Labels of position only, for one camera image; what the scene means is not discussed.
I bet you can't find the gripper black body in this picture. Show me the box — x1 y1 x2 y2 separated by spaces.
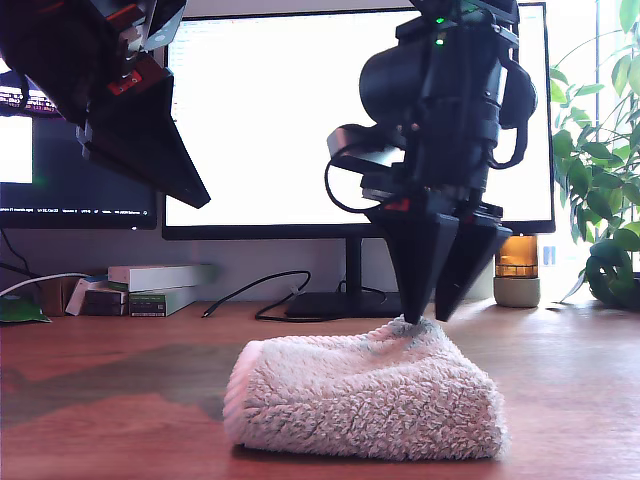
358 103 506 222

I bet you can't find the fluffy white mint tea towel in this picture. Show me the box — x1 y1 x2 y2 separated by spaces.
222 315 511 462

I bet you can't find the amber jar with pale base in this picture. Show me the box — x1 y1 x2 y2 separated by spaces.
492 234 542 309

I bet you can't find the long white box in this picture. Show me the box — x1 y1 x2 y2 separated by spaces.
107 264 219 294

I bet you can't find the large black monitor with stand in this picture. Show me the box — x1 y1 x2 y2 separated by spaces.
160 2 556 321

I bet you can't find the white box with green label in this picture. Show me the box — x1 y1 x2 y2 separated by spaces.
128 287 201 319

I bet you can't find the green leafy houseplant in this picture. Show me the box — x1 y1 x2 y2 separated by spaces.
549 0 640 311

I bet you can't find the brown cardboard box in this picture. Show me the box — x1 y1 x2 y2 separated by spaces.
38 275 81 318

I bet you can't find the green plastic bag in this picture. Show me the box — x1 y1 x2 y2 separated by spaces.
0 293 53 326

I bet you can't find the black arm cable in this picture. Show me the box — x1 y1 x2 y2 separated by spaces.
487 52 532 170

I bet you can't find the thin camera cable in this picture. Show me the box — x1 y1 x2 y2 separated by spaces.
323 157 384 215

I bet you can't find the white cable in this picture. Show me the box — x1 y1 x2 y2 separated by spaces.
0 272 91 299

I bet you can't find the thin black USB cable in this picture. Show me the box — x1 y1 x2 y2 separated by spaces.
201 269 351 324

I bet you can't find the black cable behind desk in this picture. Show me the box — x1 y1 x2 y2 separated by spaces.
0 228 44 281

